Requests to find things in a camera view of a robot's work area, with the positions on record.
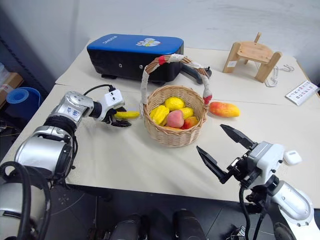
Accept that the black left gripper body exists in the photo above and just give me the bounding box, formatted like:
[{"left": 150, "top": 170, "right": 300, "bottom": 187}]
[{"left": 101, "top": 107, "right": 120, "bottom": 125}]

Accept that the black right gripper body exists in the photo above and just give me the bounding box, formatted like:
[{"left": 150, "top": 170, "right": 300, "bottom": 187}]
[{"left": 225, "top": 149, "right": 262, "bottom": 190}]

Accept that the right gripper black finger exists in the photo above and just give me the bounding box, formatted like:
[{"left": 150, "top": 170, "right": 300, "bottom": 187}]
[
  {"left": 196, "top": 145, "right": 235, "bottom": 185},
  {"left": 219, "top": 123, "right": 259, "bottom": 151}
]

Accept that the yellow toy banana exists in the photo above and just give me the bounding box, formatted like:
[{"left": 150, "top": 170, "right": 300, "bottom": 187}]
[{"left": 114, "top": 110, "right": 141, "bottom": 120}]

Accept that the red yellow toy mango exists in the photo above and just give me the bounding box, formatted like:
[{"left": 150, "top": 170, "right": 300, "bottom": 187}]
[{"left": 208, "top": 101, "right": 242, "bottom": 118}]

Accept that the ribbed yellow toy starfruit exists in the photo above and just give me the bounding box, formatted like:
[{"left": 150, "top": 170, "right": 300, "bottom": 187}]
[{"left": 149, "top": 105, "right": 171, "bottom": 126}]

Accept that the red orange toy apple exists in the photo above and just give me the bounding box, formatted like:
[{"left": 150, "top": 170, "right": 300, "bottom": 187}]
[{"left": 180, "top": 116, "right": 200, "bottom": 131}]

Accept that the orange toy fruit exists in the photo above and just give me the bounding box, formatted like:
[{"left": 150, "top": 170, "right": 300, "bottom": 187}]
[{"left": 162, "top": 125, "right": 184, "bottom": 132}]

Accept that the white earbuds case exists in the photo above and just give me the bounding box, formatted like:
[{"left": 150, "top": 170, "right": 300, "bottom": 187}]
[{"left": 282, "top": 149, "right": 303, "bottom": 166}]

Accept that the pink toy peach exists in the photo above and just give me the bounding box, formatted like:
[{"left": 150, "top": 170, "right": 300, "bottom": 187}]
[{"left": 166, "top": 110, "right": 186, "bottom": 129}]

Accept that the round yellow toy lemon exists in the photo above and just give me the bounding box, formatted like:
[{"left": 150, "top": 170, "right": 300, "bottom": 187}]
[{"left": 164, "top": 96, "right": 187, "bottom": 112}]

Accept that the blue and black case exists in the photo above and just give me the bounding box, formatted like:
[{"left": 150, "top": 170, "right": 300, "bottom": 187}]
[{"left": 86, "top": 33, "right": 185, "bottom": 86}]

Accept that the small yellow toy fruit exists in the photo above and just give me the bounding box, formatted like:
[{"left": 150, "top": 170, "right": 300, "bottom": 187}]
[{"left": 179, "top": 107, "right": 195, "bottom": 120}]

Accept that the white hooks bundle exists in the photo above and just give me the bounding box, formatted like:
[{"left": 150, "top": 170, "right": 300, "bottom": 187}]
[{"left": 264, "top": 64, "right": 296, "bottom": 88}]

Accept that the wooden stand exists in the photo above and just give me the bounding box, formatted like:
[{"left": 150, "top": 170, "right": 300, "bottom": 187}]
[{"left": 222, "top": 31, "right": 283, "bottom": 84}]

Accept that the blue rolled foam mat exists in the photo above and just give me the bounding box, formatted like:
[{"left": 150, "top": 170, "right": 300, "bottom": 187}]
[{"left": 6, "top": 86, "right": 42, "bottom": 119}]

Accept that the dark rounded shape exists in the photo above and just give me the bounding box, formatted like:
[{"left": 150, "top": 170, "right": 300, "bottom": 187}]
[{"left": 111, "top": 213, "right": 149, "bottom": 240}]

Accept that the cardboard box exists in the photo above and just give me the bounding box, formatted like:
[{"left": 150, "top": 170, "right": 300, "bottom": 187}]
[{"left": 0, "top": 71, "right": 25, "bottom": 107}]

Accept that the silver robot torso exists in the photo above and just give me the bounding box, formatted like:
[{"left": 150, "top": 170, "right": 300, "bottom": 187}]
[{"left": 0, "top": 183, "right": 34, "bottom": 240}]

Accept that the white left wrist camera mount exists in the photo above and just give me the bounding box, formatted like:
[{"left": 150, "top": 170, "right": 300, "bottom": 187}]
[{"left": 103, "top": 90, "right": 125, "bottom": 110}]

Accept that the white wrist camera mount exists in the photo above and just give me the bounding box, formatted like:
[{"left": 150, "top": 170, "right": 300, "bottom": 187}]
[
  {"left": 249, "top": 140, "right": 286, "bottom": 186},
  {"left": 103, "top": 90, "right": 125, "bottom": 110}
]

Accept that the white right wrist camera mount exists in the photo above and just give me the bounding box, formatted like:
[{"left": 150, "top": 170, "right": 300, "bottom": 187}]
[{"left": 249, "top": 140, "right": 286, "bottom": 186}]

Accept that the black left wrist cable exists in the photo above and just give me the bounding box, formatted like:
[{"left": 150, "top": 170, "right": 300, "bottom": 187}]
[{"left": 83, "top": 84, "right": 115, "bottom": 97}]

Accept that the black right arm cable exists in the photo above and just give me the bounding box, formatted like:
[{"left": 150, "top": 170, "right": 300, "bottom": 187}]
[{"left": 238, "top": 184, "right": 270, "bottom": 240}]

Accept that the wicker basket with wrapped handle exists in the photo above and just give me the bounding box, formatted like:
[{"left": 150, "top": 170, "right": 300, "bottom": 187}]
[{"left": 139, "top": 53, "right": 214, "bottom": 149}]

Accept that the grey black tool handle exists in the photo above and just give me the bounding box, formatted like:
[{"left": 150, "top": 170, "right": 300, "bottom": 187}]
[{"left": 180, "top": 63, "right": 213, "bottom": 85}]

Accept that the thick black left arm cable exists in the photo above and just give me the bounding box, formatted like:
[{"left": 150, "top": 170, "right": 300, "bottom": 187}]
[{"left": 0, "top": 161, "right": 52, "bottom": 240}]

